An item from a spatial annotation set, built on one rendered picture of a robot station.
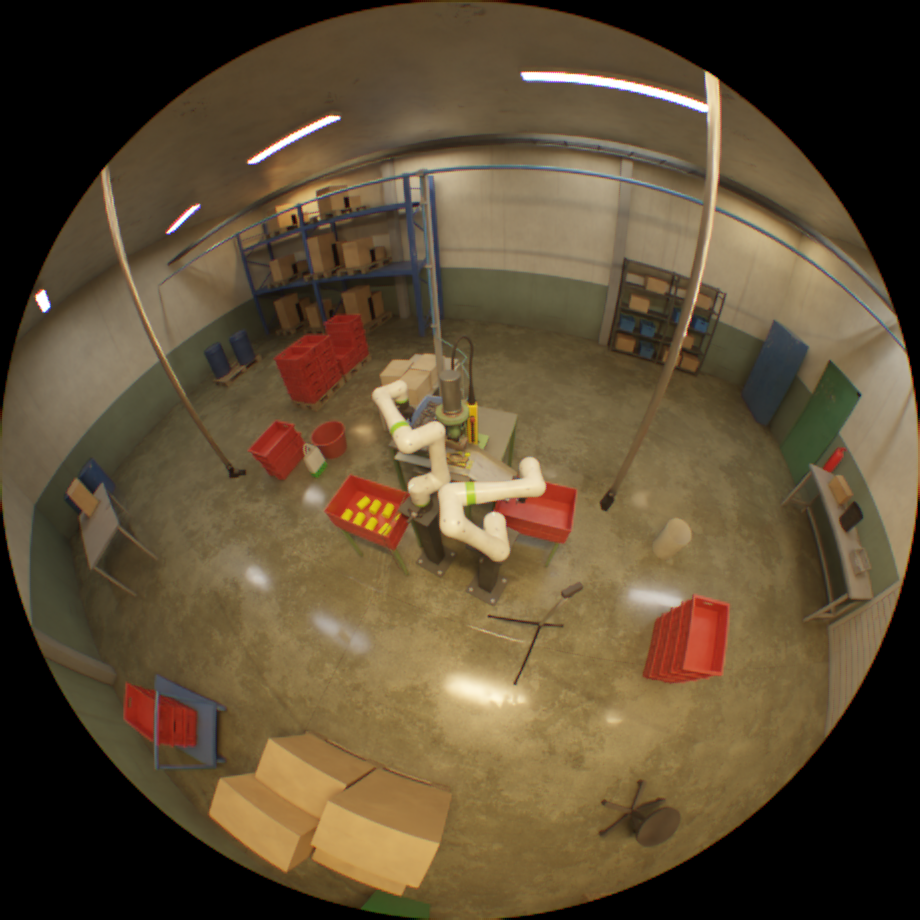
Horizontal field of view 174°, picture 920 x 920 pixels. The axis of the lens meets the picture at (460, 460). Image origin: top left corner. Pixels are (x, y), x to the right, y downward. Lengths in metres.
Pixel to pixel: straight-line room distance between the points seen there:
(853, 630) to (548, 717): 4.17
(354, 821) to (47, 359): 8.89
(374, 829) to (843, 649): 5.16
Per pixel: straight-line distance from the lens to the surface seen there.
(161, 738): 3.34
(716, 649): 2.81
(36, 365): 8.90
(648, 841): 2.86
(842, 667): 5.31
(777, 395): 7.06
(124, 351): 8.92
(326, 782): 2.23
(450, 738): 2.70
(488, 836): 3.03
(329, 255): 7.89
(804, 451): 6.46
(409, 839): 1.88
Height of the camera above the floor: 2.65
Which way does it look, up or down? 47 degrees down
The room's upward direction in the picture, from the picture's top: 4 degrees counter-clockwise
